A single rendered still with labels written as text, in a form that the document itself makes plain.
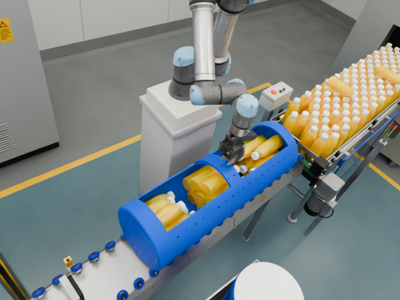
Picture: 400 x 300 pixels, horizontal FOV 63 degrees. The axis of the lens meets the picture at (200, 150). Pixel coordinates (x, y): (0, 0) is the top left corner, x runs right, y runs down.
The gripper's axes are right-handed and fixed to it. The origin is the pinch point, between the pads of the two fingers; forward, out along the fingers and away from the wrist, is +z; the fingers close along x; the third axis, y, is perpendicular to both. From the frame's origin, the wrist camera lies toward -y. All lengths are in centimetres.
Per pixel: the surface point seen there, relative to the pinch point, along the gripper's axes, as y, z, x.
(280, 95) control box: -75, 14, -25
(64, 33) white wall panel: -54, 95, -274
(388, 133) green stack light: -93, 5, 36
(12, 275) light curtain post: 90, 43, -30
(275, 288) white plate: 17, 19, 47
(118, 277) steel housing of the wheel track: 59, 30, 2
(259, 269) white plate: 15.9, 19.5, 37.9
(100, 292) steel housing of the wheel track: 67, 30, 3
